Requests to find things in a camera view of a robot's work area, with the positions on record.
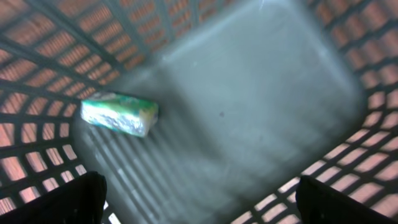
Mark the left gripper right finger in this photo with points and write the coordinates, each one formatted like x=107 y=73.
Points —
x=318 y=203

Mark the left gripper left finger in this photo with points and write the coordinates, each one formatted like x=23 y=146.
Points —
x=79 y=201

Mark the teal white tissue packet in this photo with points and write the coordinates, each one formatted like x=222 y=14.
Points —
x=123 y=113

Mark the grey plastic mesh basket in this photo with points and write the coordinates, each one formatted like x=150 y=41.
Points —
x=251 y=95

